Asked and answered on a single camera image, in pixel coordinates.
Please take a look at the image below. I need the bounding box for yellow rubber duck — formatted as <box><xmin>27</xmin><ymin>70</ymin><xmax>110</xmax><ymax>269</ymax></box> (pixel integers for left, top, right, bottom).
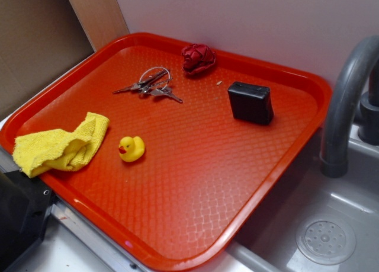
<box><xmin>118</xmin><ymin>136</ymin><xmax>145</xmax><ymax>162</ymax></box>

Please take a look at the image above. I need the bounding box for grey plastic sink basin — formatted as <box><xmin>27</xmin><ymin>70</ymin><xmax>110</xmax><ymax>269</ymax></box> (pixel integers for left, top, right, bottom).
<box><xmin>227</xmin><ymin>126</ymin><xmax>379</xmax><ymax>272</ymax></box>

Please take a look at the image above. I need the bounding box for yellow cloth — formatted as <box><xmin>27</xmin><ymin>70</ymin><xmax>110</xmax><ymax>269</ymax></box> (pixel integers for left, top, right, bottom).
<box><xmin>12</xmin><ymin>112</ymin><xmax>110</xmax><ymax>178</ymax></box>

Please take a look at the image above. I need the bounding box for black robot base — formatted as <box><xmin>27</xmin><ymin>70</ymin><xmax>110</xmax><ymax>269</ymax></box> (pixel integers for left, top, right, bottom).
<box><xmin>1</xmin><ymin>171</ymin><xmax>54</xmax><ymax>271</ymax></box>

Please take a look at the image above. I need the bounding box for brown cardboard panel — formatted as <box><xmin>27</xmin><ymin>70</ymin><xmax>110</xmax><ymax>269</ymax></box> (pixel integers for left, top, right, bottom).
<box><xmin>1</xmin><ymin>0</ymin><xmax>129</xmax><ymax>119</ymax></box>

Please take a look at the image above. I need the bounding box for red fabric rose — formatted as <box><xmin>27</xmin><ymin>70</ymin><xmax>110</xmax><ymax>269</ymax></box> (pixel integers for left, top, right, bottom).
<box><xmin>181</xmin><ymin>44</ymin><xmax>216</xmax><ymax>76</ymax></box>

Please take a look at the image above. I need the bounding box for bunch of metal keys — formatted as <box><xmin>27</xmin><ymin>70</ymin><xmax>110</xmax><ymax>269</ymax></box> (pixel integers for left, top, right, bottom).
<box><xmin>112</xmin><ymin>66</ymin><xmax>183</xmax><ymax>103</ymax></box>

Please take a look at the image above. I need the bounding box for black rectangular block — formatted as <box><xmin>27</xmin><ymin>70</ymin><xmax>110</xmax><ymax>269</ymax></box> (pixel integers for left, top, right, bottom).
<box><xmin>227</xmin><ymin>81</ymin><xmax>274</xmax><ymax>125</ymax></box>

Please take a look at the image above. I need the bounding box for grey sink faucet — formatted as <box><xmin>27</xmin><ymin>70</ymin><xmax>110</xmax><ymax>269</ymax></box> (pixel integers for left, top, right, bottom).
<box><xmin>320</xmin><ymin>35</ymin><xmax>378</xmax><ymax>178</ymax></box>

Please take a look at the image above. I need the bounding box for red plastic tray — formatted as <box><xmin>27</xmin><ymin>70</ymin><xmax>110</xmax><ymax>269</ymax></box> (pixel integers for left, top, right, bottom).
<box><xmin>1</xmin><ymin>33</ymin><xmax>332</xmax><ymax>271</ymax></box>

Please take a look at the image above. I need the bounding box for dark faucet handle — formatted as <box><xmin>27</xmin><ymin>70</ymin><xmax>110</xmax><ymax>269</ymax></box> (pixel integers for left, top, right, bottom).
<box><xmin>358</xmin><ymin>63</ymin><xmax>378</xmax><ymax>146</ymax></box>

